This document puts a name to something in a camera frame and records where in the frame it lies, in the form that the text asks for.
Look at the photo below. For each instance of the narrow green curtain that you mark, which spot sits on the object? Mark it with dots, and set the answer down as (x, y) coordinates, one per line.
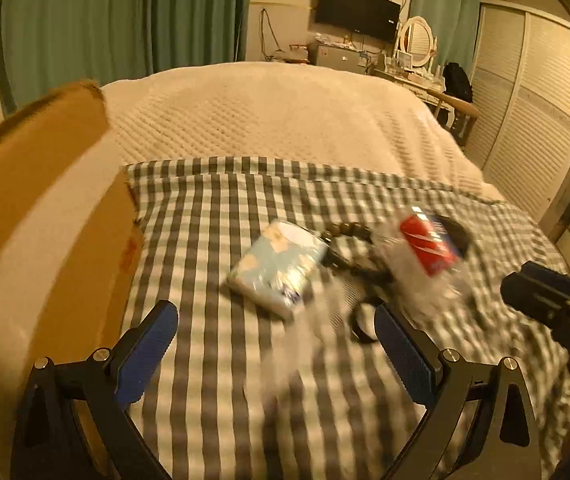
(447, 10)

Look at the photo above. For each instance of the black round case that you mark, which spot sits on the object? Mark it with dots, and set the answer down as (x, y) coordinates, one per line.
(457, 235)

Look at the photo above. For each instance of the black backpack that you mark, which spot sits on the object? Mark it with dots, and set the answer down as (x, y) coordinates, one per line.
(459, 82)

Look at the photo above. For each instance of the wooden chair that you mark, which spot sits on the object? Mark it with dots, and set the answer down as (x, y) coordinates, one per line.
(457, 110)

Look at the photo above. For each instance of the black wall television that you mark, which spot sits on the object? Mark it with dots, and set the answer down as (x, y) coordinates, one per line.
(357, 10)

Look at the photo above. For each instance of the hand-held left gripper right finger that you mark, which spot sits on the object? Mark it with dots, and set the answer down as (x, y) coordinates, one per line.
(405, 360)

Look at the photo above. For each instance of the small silver fridge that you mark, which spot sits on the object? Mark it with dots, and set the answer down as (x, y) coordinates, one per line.
(337, 57)

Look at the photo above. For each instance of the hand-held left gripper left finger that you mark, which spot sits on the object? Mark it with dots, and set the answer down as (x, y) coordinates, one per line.
(145, 355)

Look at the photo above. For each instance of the clear bottle with red label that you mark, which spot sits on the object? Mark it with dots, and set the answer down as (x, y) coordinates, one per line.
(427, 245)

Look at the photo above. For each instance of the brown cardboard box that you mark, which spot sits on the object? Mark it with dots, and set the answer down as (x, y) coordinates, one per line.
(40, 210)

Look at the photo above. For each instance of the white louvred wardrobe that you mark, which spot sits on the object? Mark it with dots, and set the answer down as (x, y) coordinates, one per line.
(530, 110)

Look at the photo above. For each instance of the grey checked cloth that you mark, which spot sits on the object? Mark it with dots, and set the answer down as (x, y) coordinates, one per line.
(245, 410)

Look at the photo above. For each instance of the oval white vanity mirror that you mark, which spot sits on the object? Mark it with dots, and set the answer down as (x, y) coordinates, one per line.
(417, 40)

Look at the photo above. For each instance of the white dressing table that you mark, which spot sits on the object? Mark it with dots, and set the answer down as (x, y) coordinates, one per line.
(405, 80)

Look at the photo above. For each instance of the white fluffy blanket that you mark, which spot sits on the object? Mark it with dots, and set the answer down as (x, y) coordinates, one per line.
(290, 120)

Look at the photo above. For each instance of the wide green curtain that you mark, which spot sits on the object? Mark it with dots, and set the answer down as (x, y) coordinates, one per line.
(115, 25)

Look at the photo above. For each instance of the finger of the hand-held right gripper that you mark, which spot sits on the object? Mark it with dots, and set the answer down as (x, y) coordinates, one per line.
(530, 295)
(550, 275)

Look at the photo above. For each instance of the light blue tissue pack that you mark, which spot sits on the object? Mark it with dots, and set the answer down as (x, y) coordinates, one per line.
(275, 265)

